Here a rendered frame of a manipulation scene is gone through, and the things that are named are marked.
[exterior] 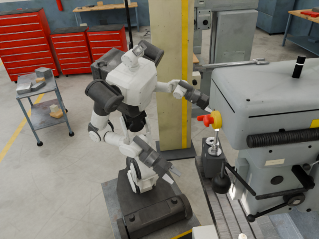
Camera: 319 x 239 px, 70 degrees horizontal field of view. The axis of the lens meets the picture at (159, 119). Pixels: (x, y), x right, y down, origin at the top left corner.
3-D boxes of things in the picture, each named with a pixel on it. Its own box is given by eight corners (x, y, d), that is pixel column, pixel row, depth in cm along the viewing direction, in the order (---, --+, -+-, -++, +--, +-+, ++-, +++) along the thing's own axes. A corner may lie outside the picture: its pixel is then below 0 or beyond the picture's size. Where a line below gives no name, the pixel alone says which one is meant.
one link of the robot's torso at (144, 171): (133, 176, 167) (117, 114, 156) (155, 168, 172) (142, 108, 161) (138, 185, 153) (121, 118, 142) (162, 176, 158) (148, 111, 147)
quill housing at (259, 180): (248, 221, 92) (264, 166, 74) (230, 181, 109) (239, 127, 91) (294, 216, 93) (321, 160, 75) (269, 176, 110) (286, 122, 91)
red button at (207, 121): (204, 130, 73) (205, 119, 71) (201, 122, 77) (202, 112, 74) (215, 128, 73) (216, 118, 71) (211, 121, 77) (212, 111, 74)
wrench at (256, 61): (195, 70, 75) (196, 68, 74) (193, 66, 78) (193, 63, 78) (269, 64, 76) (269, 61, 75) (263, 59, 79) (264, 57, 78)
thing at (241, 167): (232, 200, 97) (239, 166, 85) (229, 192, 100) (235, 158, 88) (241, 199, 97) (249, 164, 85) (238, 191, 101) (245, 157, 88)
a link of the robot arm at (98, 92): (85, 104, 115) (88, 87, 105) (98, 96, 121) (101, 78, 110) (102, 119, 114) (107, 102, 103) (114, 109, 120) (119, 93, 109)
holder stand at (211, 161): (205, 178, 161) (206, 157, 150) (201, 155, 179) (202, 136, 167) (222, 177, 161) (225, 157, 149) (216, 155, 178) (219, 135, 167)
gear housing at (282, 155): (257, 172, 72) (263, 149, 66) (229, 126, 92) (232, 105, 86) (358, 160, 74) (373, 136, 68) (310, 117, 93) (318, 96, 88)
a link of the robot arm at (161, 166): (157, 182, 118) (140, 167, 120) (167, 169, 124) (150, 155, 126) (166, 172, 108) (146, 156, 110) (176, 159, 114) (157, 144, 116)
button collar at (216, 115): (214, 133, 73) (216, 117, 70) (209, 122, 78) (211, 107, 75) (220, 132, 73) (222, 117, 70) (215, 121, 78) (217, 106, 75)
